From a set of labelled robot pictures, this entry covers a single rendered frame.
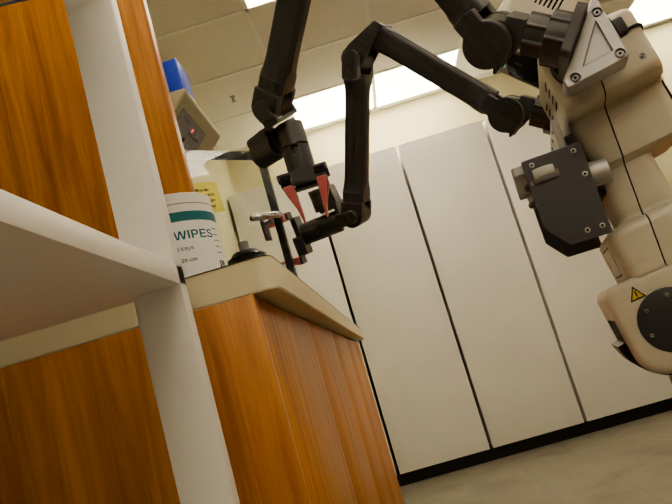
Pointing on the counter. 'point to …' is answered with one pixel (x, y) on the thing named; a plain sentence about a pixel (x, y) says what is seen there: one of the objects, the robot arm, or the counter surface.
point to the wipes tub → (195, 232)
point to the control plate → (189, 131)
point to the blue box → (176, 76)
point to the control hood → (195, 117)
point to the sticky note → (210, 194)
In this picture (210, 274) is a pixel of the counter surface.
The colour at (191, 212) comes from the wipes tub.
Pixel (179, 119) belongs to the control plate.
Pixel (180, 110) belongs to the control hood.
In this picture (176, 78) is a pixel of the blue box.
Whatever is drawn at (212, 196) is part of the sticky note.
